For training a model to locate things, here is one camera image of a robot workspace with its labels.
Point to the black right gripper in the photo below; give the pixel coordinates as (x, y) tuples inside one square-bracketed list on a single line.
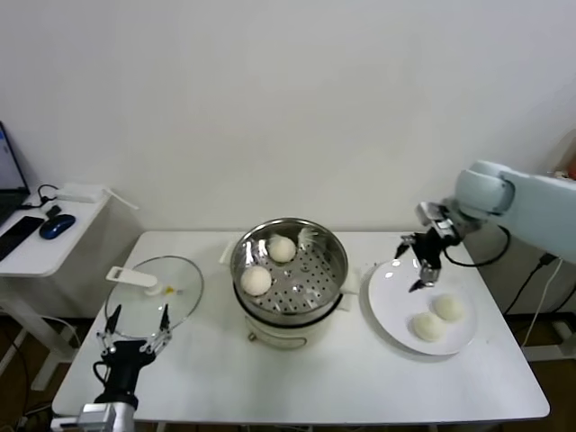
[(432, 249)]

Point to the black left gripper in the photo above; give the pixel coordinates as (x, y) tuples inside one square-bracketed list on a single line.
[(126, 366)]

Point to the white steamed baozi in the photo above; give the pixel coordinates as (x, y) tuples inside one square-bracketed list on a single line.
[(282, 249), (426, 327), (448, 308), (255, 281)]

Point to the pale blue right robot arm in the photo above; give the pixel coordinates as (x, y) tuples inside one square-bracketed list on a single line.
[(531, 202)]

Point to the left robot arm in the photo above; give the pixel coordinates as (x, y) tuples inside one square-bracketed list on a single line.
[(103, 418)]

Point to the perforated steel steamer basket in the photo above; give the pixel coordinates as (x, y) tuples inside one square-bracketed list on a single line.
[(310, 279)]

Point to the large white plate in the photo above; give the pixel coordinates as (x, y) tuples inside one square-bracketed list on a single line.
[(391, 306)]

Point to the white side table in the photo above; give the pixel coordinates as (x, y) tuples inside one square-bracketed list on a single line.
[(54, 254)]

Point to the blue computer mouse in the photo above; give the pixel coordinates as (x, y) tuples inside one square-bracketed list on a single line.
[(57, 226)]

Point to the white electric cooker base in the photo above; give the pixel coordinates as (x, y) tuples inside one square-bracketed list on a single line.
[(279, 337)]

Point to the small black dongle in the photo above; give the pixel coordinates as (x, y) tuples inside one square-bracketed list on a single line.
[(53, 210)]

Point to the white rectangular power box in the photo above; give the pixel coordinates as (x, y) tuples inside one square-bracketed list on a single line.
[(80, 192)]

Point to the black smartphone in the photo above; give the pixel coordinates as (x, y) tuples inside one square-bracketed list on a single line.
[(17, 235)]

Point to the white table foot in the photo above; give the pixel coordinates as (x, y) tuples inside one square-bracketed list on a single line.
[(551, 348)]

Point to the black laptop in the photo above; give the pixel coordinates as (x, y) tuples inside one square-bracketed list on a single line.
[(8, 198)]

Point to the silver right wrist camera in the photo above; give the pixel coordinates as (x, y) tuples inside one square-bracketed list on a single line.
[(434, 216)]

